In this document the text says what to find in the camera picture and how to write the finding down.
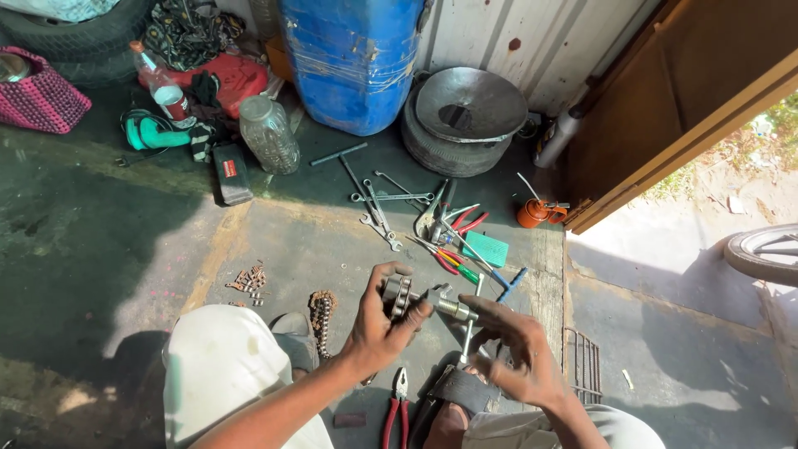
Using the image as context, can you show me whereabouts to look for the person's right hand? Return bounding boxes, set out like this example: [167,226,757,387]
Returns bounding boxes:
[458,293,568,410]

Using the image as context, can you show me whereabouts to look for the person's left hand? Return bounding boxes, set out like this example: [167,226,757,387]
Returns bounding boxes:
[340,262,435,376]

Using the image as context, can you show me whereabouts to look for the metal chain breaker tool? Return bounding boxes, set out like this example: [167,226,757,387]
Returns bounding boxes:
[408,274,487,369]

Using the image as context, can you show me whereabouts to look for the grey roller chain piece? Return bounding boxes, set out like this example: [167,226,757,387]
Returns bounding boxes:
[382,276,414,322]

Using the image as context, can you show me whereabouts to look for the green yellow screwdriver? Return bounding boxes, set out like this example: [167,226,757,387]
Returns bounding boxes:
[429,246,482,286]

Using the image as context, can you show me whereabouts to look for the black sandal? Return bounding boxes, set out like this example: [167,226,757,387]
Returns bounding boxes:
[426,364,503,416]

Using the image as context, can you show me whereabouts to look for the green flat box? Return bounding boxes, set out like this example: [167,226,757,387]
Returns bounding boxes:
[461,230,510,269]

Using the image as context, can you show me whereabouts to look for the rusty metal grille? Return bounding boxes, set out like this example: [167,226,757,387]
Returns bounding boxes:
[564,327,604,406]

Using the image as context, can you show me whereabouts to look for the orange oil can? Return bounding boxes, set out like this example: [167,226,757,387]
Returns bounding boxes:
[515,172,571,229]

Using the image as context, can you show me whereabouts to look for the person's right leg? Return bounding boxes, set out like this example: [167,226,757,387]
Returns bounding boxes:
[460,404,667,449]

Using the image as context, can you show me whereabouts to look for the person's leg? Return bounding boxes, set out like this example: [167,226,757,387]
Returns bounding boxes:
[460,404,667,449]
[162,303,335,449]

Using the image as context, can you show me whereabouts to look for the steel open-end wrench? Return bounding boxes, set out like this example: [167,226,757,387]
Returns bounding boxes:
[360,179,404,253]

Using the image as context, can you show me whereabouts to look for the long steel combination wrench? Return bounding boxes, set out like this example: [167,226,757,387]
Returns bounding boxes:
[350,191,435,204]

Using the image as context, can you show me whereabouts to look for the thin steel wrench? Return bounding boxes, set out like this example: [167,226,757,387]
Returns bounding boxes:
[373,170,432,208]

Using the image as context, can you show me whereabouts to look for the small grey tyre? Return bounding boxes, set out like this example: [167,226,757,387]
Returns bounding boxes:
[400,84,518,179]

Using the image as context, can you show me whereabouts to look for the silver spray can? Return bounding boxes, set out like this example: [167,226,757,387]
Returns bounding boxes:
[533,105,585,170]

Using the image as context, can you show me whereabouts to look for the grey sandal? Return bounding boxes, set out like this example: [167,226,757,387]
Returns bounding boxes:
[268,312,320,382]

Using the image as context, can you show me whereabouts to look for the grey metal bowl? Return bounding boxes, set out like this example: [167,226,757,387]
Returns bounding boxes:
[415,67,530,145]

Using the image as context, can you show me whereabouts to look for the motorcycle wheel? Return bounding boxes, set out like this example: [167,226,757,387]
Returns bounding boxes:
[722,222,798,288]

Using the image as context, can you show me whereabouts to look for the person's left leg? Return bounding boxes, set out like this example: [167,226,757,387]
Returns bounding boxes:
[162,303,335,449]

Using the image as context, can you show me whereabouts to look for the brown wooden door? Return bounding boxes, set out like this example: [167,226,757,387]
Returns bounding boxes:
[563,0,798,236]

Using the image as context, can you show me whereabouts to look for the clear plastic jar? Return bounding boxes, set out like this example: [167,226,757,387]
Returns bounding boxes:
[239,95,302,176]

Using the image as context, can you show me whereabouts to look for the blue plastic barrel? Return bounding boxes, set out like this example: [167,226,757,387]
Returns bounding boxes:
[278,0,429,137]

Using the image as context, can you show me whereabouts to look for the black tool case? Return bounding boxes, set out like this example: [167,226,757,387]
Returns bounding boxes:
[211,143,255,207]

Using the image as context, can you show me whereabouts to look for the orange box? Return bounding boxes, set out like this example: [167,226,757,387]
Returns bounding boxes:
[264,34,295,83]

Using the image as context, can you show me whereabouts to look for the black striped cloth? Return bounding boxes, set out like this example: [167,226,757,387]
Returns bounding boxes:
[186,70,224,164]

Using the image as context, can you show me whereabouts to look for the red plastic jerry can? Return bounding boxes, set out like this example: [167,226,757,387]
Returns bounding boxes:
[138,53,271,120]

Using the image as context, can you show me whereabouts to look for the green power tool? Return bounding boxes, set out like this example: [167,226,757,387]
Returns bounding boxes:
[121,110,195,152]

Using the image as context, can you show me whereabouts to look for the plastic bottle with red label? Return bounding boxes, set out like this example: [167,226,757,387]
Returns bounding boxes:
[129,40,195,127]

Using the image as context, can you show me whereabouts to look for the patterned dark cloth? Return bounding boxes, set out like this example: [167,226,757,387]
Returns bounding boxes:
[143,0,246,73]

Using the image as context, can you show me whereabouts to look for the large black tyre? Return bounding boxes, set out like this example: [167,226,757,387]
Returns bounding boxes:
[0,0,158,88]

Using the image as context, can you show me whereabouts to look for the pink woven bag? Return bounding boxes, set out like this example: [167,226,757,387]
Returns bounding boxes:
[0,46,93,136]

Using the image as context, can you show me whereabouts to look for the blue T-handle driver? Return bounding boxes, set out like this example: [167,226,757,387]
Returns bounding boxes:
[438,218,530,304]

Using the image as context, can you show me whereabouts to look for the small red handled cutters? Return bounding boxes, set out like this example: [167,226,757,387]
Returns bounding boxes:
[406,235,467,276]

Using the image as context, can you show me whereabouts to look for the red handled combination pliers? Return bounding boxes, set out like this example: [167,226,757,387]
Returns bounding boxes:
[381,367,411,449]

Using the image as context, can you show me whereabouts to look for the black handled tool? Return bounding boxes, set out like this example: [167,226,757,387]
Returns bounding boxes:
[430,179,460,245]

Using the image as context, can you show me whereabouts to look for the rusty roller chain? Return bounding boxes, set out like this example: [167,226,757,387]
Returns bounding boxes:
[309,290,379,387]

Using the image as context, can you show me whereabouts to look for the metal T-handle wrench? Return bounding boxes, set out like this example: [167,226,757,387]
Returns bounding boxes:
[309,142,382,216]

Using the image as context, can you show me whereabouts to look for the pile of rusty chain links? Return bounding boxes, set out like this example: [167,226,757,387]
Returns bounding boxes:
[224,261,271,308]

